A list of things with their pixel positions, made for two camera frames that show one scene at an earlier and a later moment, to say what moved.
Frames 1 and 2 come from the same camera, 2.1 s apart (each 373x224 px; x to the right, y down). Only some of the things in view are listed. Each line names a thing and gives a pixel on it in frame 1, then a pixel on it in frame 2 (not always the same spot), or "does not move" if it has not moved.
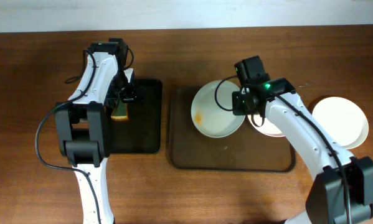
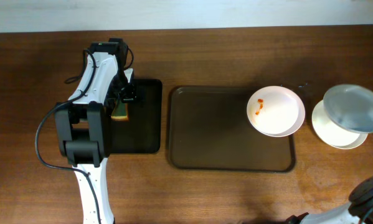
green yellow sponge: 120,111 does not move
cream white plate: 344,121 does not move
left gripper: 124,96 does not move
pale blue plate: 210,119 to 352,107
